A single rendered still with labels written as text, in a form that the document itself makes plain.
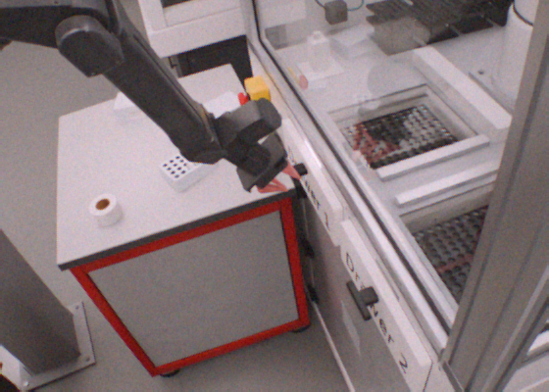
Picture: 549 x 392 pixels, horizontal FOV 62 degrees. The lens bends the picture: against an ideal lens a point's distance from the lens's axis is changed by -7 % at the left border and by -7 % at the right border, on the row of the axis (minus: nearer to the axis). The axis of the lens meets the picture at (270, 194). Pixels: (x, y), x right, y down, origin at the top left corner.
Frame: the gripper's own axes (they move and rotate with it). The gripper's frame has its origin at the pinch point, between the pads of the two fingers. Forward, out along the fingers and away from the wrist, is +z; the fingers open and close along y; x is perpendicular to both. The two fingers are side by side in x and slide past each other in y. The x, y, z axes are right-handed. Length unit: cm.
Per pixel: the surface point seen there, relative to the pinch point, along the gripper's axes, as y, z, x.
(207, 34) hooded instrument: -4, 6, 82
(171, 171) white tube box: -24.8, -3.7, 26.8
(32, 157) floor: -137, 15, 173
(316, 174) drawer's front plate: 4.9, 0.9, -2.6
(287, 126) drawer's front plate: 4.9, 1.0, 13.5
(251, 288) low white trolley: -39, 35, 14
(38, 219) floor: -133, 18, 119
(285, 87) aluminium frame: 10.2, -2.8, 18.6
